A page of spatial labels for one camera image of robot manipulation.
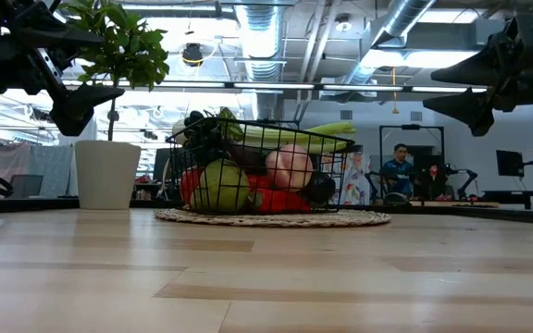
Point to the black frame stand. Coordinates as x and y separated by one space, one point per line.
410 127

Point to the green speckled pear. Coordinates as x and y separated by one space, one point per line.
222 185

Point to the pink cloth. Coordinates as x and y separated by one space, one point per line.
3 157

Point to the slanted silver ceiling duct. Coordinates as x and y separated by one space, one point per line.
405 16

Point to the long ceiling light strip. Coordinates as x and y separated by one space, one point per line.
271 86

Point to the red bell pepper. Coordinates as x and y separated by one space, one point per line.
257 181

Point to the dark grape bunch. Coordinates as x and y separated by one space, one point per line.
202 134

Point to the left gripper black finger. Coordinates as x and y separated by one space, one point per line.
49 32
74 111

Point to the green plant in white pot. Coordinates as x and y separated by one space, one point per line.
107 176

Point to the person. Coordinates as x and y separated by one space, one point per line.
398 173

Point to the black monitor on arm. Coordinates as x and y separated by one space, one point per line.
509 163

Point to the round woven placemat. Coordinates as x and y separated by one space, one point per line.
363 218

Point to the pink peach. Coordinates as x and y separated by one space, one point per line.
289 166

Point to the red apple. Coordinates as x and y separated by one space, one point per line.
190 185

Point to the wide silver ceiling duct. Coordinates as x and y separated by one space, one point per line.
261 37

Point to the teal patterned cloth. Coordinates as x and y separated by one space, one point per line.
51 166

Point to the background black table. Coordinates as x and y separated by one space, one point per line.
521 194

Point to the floral cloth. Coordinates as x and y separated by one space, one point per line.
356 185

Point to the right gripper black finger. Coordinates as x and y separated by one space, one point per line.
474 108
479 69

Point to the orange-red bell pepper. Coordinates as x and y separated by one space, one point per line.
285 201

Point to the background black robot arm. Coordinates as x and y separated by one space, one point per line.
465 178

